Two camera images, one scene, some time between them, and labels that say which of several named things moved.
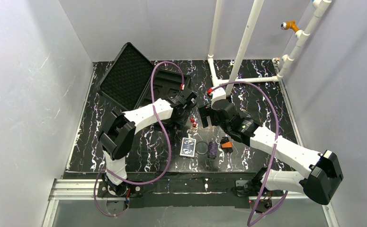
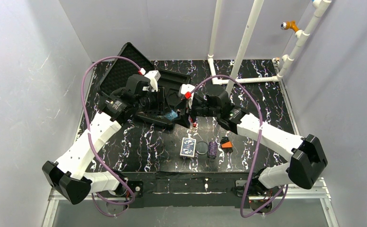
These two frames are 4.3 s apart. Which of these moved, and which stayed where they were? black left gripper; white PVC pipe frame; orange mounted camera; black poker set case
Moved: black left gripper
Stayed: white PVC pipe frame; orange mounted camera; black poker set case
